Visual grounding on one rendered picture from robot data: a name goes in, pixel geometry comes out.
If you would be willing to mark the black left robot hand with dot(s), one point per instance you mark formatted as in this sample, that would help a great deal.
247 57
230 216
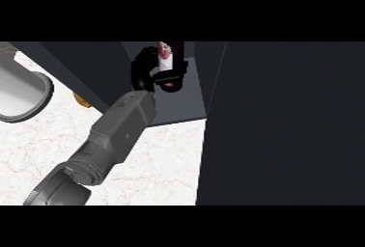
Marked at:
141 69

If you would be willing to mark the wine bottle with white label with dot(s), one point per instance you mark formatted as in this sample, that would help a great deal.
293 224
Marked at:
165 61

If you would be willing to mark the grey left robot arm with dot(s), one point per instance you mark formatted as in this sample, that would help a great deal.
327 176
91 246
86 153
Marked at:
122 123

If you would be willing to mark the dark grey cabinet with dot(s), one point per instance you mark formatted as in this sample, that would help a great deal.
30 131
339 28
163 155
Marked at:
91 67

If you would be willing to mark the large dark grey cabinet door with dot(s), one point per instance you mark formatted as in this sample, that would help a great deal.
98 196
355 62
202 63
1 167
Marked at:
286 128

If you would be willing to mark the small orange object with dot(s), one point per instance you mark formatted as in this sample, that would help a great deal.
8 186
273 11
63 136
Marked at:
83 101

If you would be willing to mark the grey metal pot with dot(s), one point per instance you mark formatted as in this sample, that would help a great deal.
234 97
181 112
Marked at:
20 93

